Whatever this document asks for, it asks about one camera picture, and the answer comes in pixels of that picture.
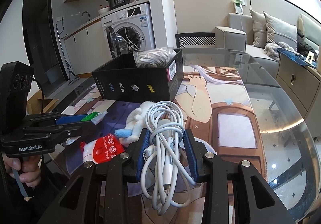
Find white plush toy blue foot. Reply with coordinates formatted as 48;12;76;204
114;101;154;147

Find green medicine sachet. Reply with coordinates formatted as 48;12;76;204
80;110;108;125

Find white charging cable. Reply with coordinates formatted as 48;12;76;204
140;100;198;217

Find red balloon glue packet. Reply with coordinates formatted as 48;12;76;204
80;134;125;164

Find bagged striped shoelaces adidas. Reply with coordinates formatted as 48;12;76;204
133;47;176;68

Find person left hand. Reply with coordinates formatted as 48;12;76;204
2;153;41;188

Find brown cardboard box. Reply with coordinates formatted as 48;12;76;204
27;90;59;114

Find floor mop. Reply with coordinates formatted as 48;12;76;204
55;23;81;86

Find anime printed desk mat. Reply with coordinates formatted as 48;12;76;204
48;64;269;224

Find black cardboard box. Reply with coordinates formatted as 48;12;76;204
92;49;183;103

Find white front-load washing machine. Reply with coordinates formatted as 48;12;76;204
101;3;156;58

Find black patterned chair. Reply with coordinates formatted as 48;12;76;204
175;32;215;48

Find white bowl on counter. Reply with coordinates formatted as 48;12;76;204
99;7;111;15

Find beige sofa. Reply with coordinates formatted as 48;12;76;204
215;9;320;77

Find beige side cabinet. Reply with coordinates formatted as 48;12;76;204
276;54;321;137

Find grey fluffy blanket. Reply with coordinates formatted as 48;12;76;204
264;42;296;62

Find beige throw pillow back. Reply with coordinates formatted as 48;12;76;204
250;9;267;48

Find grey throw pillow front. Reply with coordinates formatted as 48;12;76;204
263;12;297;51

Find black jacket on sofa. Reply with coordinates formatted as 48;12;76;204
297;28;318;60

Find wall tissue holder green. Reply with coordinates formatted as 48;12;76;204
232;0;247;14

